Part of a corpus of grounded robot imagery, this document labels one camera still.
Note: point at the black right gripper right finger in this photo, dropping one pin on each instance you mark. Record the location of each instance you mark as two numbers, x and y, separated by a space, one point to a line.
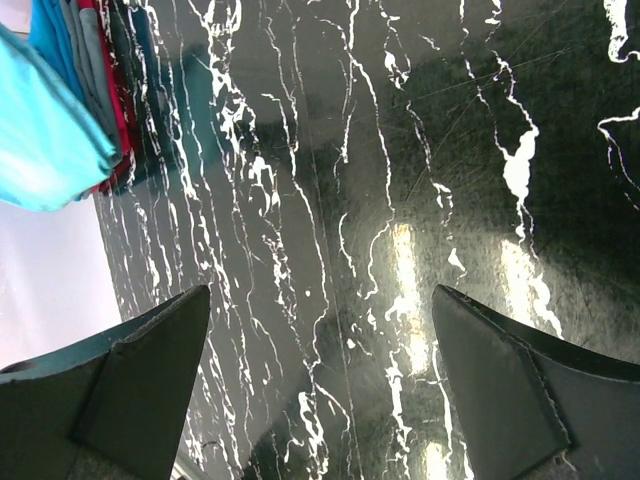
533 406

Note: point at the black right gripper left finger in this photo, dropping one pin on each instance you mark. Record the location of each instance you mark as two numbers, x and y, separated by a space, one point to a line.
111 406

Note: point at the light blue t shirt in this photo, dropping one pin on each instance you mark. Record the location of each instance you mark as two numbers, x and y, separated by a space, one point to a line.
52 149

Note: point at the folded red t shirt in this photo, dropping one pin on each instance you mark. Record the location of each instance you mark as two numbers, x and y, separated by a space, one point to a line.
120 98

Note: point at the folded blue t shirt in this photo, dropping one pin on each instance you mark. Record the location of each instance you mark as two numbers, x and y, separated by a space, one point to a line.
50 37

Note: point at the folded grey t shirt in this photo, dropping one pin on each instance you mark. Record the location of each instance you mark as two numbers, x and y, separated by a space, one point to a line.
89 65

